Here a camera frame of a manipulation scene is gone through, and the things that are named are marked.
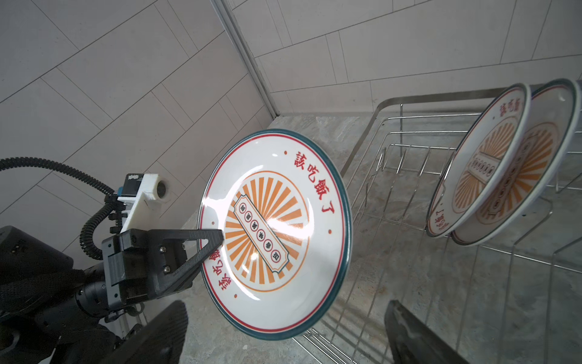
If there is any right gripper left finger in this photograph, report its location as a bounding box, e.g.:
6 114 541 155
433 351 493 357
100 300 189 363

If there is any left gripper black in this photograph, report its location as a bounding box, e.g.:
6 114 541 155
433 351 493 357
1 225 224 363

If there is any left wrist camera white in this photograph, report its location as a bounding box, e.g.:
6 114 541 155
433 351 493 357
118 173 171 232

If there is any metal wire dish rack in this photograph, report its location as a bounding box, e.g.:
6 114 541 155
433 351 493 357
295 79 581 363

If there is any orange pattern plate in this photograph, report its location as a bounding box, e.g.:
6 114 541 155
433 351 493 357
450 79 581 246
425 83 531 238

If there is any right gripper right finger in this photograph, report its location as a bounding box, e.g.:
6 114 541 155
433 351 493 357
384 300 468 364

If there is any orange sunburst plate front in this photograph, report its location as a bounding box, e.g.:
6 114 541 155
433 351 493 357
198 129 353 341

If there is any left corner aluminium profile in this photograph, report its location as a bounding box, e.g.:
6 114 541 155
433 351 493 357
210 0 279 118

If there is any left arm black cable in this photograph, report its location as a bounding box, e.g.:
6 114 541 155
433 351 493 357
0 156 126 261

